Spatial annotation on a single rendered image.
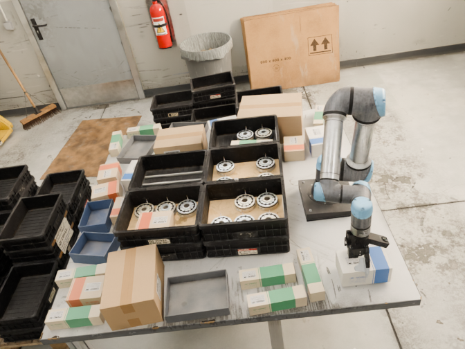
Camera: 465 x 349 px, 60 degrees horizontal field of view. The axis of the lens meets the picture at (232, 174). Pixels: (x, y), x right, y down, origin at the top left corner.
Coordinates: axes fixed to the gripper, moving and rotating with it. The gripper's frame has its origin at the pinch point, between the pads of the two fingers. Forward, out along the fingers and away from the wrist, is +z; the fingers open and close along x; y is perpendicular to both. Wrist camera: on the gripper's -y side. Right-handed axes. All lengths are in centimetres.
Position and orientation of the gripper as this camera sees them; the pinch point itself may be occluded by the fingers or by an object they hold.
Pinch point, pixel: (362, 263)
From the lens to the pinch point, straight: 181.9
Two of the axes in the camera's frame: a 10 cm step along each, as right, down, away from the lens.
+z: 1.5, 7.7, 6.2
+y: -9.9, 1.3, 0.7
